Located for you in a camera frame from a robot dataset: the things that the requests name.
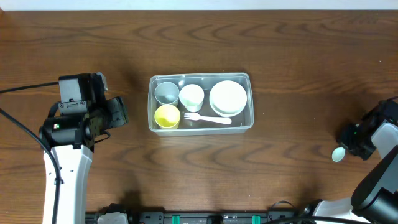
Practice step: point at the grey blue plastic bowl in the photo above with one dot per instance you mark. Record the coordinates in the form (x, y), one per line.
(225, 114)

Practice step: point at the yellow plastic cup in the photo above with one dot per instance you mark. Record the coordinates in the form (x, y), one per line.
(167, 117)

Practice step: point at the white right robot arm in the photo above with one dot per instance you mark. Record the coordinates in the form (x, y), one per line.
(375, 198)

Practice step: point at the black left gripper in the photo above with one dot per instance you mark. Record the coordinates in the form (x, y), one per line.
(117, 112)

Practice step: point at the pink plastic fork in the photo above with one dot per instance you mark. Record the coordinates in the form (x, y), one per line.
(198, 117)

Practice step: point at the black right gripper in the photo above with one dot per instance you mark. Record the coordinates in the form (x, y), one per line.
(347, 140)

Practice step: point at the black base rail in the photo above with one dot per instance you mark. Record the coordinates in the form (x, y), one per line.
(116, 213)

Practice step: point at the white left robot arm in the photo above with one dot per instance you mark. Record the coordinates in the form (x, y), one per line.
(71, 139)

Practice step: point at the mint green plastic spoon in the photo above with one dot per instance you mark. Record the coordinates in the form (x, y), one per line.
(338, 154)

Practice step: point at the white plastic bowl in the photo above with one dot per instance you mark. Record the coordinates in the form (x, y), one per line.
(228, 96)

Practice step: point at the grey plastic cup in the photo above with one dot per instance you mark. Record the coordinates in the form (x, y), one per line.
(167, 93)

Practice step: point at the white plastic cup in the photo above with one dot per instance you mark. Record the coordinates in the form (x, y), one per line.
(192, 96)

